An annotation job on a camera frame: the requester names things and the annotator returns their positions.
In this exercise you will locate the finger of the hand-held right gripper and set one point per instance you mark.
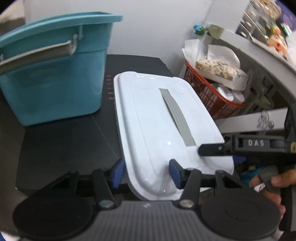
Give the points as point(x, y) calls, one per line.
point(239, 160)
point(211, 149)

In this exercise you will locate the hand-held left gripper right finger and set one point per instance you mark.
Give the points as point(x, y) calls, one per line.
point(175, 173)

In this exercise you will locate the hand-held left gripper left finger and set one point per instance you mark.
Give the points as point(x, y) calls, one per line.
point(118, 173)

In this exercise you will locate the teal plastic storage bin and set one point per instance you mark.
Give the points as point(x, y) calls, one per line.
point(57, 92)

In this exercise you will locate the black desktop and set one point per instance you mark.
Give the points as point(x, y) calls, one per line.
point(69, 143)

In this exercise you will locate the person's right hand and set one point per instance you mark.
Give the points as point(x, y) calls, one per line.
point(277, 179)

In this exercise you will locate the white shelf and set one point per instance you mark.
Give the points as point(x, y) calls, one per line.
point(242, 122)

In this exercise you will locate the metal keyring charm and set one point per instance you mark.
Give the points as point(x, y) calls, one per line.
point(264, 120)

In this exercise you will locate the red plastic basket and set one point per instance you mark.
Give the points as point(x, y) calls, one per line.
point(208, 102)

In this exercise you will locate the white jar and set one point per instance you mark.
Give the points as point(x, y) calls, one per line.
point(224, 93)
point(239, 97)

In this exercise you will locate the floral tissue pack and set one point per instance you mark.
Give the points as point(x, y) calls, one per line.
point(219, 71)

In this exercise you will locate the white plastic bag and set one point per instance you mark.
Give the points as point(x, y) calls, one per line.
point(192, 48)

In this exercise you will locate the cartoon boy plush doll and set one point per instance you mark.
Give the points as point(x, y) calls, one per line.
point(277, 40)

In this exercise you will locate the blue green small ornament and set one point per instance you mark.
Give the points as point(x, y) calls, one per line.
point(198, 29)

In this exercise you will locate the white drawer organizer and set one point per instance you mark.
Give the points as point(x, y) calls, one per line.
point(249, 20)

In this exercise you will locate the wicker basket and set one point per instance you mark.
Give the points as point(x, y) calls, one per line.
point(270, 8)

